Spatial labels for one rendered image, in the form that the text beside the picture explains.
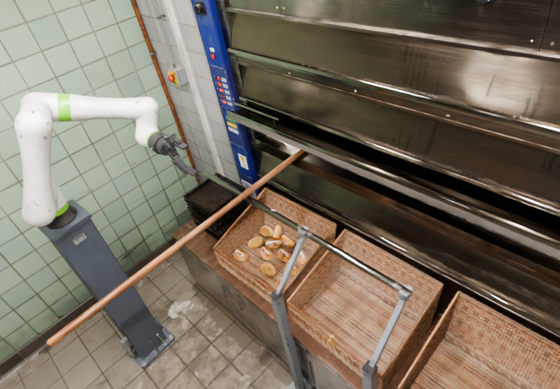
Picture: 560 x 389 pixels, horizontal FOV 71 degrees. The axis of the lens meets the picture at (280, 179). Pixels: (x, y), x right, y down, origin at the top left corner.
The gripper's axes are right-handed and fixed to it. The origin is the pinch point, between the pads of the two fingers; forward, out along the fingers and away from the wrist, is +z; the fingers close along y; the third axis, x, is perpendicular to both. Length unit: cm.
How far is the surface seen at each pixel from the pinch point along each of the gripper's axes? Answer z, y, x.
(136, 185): -118, 76, -7
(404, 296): 91, 32, -17
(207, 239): -44, 91, -13
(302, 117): 16, 2, -53
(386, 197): 59, 31, -55
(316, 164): 18, 31, -56
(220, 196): -41, 64, -29
